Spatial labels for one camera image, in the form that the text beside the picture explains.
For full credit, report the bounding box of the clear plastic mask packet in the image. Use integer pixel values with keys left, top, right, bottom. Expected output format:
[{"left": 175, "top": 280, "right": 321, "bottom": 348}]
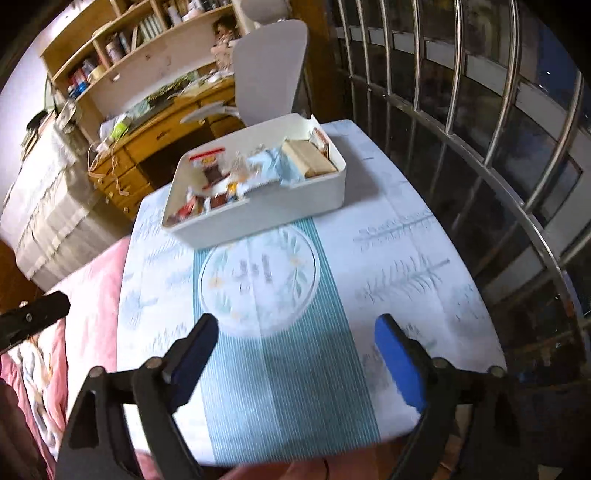
[{"left": 247, "top": 148, "right": 308, "bottom": 191}]

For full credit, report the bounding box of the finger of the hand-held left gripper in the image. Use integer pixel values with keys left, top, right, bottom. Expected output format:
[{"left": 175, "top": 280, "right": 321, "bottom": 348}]
[{"left": 0, "top": 291, "right": 71, "bottom": 354}]

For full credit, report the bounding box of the white charger cable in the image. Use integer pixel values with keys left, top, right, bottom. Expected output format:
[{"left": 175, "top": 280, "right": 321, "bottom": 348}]
[{"left": 88, "top": 138, "right": 131, "bottom": 198}]

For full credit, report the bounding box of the patterned cloth bag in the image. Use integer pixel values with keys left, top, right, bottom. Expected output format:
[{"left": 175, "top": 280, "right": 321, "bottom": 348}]
[{"left": 55, "top": 99, "right": 78, "bottom": 136}]

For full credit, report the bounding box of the black keyboard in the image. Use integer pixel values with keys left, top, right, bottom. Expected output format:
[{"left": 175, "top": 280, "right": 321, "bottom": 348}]
[{"left": 143, "top": 95, "right": 175, "bottom": 117}]

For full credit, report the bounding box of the wooden desk with drawers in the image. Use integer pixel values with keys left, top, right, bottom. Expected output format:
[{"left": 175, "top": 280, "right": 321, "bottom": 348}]
[{"left": 88, "top": 76, "right": 246, "bottom": 214}]

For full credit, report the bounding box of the small white red-bordered packet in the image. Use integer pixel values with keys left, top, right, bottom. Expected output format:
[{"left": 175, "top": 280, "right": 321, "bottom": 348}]
[{"left": 309, "top": 127, "right": 331, "bottom": 154}]

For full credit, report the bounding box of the doll figure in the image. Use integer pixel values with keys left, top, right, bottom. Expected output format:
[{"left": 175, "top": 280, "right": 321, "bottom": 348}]
[{"left": 210, "top": 16, "right": 239, "bottom": 71}]

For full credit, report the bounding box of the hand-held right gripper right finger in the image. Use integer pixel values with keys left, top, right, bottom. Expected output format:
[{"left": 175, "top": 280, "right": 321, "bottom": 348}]
[{"left": 374, "top": 313, "right": 550, "bottom": 480}]

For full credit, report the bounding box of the tree print tablecloth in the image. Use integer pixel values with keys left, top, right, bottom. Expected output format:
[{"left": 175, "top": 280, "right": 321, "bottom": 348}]
[{"left": 115, "top": 119, "right": 507, "bottom": 468}]

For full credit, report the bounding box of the metal window grille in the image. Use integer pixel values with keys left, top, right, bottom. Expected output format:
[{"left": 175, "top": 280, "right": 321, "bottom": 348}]
[{"left": 332, "top": 0, "right": 591, "bottom": 386}]

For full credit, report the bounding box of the beige wafer packet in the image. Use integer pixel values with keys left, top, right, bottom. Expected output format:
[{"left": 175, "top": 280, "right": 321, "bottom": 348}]
[{"left": 281, "top": 138, "right": 339, "bottom": 179}]

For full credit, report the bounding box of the red and white snack packet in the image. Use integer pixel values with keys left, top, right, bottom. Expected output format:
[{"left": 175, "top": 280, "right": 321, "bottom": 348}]
[{"left": 178, "top": 189, "right": 207, "bottom": 219}]

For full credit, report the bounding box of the row of books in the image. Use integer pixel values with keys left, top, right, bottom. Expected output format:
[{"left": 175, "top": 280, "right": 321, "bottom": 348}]
[{"left": 134, "top": 11, "right": 170, "bottom": 41}]

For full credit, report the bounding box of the clear nut mix packet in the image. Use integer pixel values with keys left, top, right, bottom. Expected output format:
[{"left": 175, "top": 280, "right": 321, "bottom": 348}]
[{"left": 226, "top": 152, "right": 253, "bottom": 182}]

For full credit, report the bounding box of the clear packet with red top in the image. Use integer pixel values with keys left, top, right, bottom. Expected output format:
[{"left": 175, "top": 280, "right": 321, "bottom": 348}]
[{"left": 188, "top": 147, "right": 230, "bottom": 191}]

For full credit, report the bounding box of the person's pink trouser leg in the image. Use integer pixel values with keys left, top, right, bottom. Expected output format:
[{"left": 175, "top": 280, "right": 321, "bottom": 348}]
[{"left": 203, "top": 458, "right": 334, "bottom": 480}]

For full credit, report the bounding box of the white lace cover cloth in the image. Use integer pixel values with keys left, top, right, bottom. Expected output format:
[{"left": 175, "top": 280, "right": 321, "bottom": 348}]
[{"left": 0, "top": 122, "right": 133, "bottom": 292}]

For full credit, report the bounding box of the pink blanket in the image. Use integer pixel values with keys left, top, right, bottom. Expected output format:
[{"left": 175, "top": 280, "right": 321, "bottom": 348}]
[{"left": 0, "top": 235, "right": 140, "bottom": 480}]

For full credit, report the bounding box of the wooden bookshelf hutch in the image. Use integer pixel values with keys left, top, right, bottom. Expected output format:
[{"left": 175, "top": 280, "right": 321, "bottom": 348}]
[{"left": 39, "top": 0, "right": 246, "bottom": 145}]

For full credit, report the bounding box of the grey office chair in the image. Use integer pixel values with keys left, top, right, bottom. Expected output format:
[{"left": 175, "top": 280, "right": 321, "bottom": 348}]
[{"left": 180, "top": 0, "right": 310, "bottom": 128}]

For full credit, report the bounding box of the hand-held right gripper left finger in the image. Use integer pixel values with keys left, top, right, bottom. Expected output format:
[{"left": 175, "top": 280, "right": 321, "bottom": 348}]
[{"left": 55, "top": 313, "right": 219, "bottom": 480}]

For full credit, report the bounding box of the white plastic storage bin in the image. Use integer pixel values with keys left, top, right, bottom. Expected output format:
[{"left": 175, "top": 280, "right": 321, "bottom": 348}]
[{"left": 161, "top": 113, "right": 347, "bottom": 250}]

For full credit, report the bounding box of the cartoon print quilt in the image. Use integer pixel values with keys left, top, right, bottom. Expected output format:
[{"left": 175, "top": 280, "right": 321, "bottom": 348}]
[{"left": 9, "top": 332, "right": 66, "bottom": 459}]

